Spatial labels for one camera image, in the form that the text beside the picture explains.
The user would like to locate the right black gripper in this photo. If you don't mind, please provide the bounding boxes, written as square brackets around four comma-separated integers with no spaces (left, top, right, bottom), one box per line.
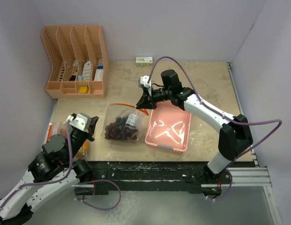
[136,86,172,110]

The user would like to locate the red purple grape bunch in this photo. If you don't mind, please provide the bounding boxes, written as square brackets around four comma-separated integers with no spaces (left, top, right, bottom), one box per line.
[104,122,139,141]

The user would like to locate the dark black grape bunch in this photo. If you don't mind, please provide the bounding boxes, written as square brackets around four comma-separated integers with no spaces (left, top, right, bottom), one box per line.
[115,116,137,129]

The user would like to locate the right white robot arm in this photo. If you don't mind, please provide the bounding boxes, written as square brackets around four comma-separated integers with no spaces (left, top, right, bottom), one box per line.
[136,69,253,183]

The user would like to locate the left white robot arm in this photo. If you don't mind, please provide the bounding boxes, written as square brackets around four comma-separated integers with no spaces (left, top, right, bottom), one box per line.
[0,113,99,225]

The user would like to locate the yellow block in organizer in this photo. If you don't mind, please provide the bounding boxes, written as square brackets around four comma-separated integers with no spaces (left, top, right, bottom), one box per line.
[79,86,88,94]

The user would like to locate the pink perforated plastic basket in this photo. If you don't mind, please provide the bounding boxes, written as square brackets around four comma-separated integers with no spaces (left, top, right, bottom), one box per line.
[145,101,191,153]

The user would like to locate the small green white box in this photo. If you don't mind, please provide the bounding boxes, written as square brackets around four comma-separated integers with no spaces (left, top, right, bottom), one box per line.
[135,56,153,67]

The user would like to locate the blue white box in organizer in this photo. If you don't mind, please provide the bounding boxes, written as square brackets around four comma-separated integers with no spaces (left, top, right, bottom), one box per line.
[94,59,104,81]

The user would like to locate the white bottle in organizer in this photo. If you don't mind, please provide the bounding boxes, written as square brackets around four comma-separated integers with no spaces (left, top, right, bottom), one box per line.
[82,61,92,81]

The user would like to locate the peach plastic file organizer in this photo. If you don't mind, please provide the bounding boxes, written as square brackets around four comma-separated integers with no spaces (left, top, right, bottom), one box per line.
[41,25,109,99]

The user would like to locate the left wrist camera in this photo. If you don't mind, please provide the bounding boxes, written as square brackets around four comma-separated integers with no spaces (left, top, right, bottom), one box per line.
[66,113,91,133]

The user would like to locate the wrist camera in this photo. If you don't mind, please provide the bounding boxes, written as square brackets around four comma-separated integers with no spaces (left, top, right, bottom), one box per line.
[138,75,152,96]
[66,113,91,133]

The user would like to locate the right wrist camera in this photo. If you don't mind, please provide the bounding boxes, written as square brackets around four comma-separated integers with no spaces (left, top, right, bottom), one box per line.
[138,75,152,96]

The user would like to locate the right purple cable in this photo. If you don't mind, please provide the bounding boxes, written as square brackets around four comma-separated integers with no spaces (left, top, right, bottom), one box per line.
[147,56,283,160]

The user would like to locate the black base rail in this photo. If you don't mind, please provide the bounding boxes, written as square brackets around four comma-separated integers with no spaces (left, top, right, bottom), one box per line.
[75,161,232,195]

